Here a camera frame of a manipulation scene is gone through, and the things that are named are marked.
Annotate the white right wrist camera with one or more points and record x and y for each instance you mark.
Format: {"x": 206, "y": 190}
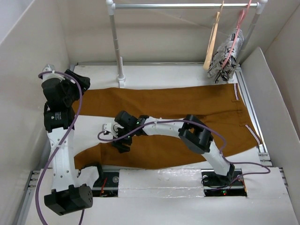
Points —
{"x": 107, "y": 128}

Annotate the white metal clothes rack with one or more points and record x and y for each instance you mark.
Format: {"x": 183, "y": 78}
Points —
{"x": 111, "y": 7}

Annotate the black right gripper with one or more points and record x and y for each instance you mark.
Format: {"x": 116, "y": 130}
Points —
{"x": 118, "y": 143}

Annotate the aluminium frame rail right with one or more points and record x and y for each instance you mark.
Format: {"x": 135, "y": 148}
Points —
{"x": 263, "y": 153}

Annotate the aluminium frame rail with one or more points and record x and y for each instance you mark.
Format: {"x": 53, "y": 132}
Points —
{"x": 28, "y": 191}
{"x": 263, "y": 153}

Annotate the aluminium frame rail left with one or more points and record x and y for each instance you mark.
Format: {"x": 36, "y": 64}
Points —
{"x": 28, "y": 191}

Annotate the beige wooden hanger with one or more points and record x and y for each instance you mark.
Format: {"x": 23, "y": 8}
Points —
{"x": 212, "y": 40}

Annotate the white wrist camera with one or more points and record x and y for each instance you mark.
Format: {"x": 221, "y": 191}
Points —
{"x": 107, "y": 128}
{"x": 48, "y": 68}

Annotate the pink hanger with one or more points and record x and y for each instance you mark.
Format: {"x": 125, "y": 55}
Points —
{"x": 243, "y": 14}

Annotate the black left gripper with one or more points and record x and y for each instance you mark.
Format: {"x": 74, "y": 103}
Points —
{"x": 66, "y": 81}

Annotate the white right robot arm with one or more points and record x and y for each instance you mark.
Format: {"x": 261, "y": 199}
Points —
{"x": 194, "y": 134}

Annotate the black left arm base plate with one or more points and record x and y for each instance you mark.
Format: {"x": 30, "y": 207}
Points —
{"x": 109, "y": 185}

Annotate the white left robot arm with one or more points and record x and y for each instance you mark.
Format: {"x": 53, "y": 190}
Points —
{"x": 71, "y": 189}

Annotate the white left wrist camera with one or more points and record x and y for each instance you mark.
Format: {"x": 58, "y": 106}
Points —
{"x": 48, "y": 68}

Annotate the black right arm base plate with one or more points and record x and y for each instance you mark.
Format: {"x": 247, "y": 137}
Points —
{"x": 222, "y": 187}

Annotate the white black printed garment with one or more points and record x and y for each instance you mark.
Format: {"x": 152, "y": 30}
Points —
{"x": 219, "y": 57}

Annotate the brown trousers with striped trim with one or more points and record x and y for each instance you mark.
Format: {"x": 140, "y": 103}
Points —
{"x": 220, "y": 107}

